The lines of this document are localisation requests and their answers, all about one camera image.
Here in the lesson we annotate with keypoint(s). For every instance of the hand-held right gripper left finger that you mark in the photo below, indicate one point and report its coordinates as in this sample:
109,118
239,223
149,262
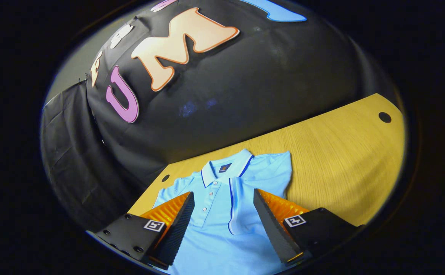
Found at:
176,233

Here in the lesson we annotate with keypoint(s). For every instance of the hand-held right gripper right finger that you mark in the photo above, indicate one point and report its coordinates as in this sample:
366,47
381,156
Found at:
272,229

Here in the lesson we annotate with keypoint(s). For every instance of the black backdrop cloth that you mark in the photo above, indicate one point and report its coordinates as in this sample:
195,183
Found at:
245,95

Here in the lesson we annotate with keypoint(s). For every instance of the light blue polo T-shirt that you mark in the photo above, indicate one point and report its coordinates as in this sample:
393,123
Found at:
222,229

